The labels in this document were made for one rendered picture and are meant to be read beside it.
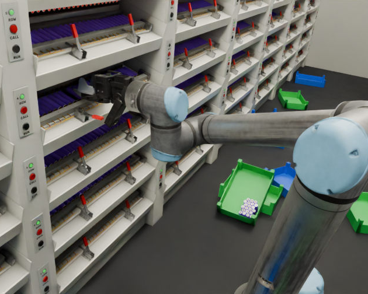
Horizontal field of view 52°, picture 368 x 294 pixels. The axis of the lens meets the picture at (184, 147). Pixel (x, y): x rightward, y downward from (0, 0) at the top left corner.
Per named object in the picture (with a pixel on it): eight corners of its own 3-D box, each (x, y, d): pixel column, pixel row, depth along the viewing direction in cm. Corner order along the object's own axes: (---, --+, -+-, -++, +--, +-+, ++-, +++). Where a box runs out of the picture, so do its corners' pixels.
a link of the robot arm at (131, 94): (154, 108, 114) (135, 118, 106) (141, 105, 116) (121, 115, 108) (153, 79, 110) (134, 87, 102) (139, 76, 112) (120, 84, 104)
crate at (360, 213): (395, 236, 189) (401, 224, 185) (355, 233, 189) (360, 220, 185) (371, 200, 215) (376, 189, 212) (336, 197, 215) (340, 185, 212)
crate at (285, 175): (323, 199, 213) (326, 187, 209) (297, 207, 203) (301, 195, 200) (285, 172, 235) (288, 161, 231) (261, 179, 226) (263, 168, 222)
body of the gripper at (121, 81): (106, 69, 116) (139, 75, 111) (108, 95, 120) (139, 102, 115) (89, 74, 110) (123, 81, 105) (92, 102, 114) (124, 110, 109)
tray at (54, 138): (157, 95, 150) (164, 74, 144) (40, 158, 101) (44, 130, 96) (117, 72, 154) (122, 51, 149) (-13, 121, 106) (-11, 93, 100)
